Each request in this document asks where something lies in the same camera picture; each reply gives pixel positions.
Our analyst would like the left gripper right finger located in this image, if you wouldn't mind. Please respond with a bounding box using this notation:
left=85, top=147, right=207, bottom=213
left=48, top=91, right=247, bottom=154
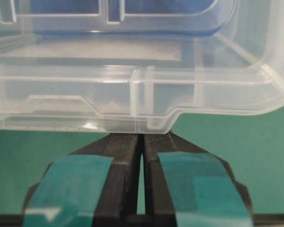
left=143, top=132, right=253, bottom=227

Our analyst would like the clear plastic box lid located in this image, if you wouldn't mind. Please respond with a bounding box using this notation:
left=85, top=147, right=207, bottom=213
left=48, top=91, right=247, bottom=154
left=0, top=0, right=284, bottom=134

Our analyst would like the clear plastic storage box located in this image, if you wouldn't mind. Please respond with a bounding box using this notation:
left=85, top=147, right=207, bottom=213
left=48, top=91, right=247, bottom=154
left=0, top=0, right=238, bottom=41

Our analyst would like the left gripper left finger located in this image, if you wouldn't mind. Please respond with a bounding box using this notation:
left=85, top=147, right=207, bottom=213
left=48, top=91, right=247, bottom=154
left=23, top=133, right=141, bottom=227

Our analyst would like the blue foam liner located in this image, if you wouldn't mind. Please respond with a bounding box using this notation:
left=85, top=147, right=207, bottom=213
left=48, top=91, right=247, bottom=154
left=18, top=0, right=228, bottom=36

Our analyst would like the green table cloth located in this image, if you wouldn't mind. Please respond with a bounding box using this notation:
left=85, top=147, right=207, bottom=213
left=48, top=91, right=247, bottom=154
left=0, top=110, right=284, bottom=214

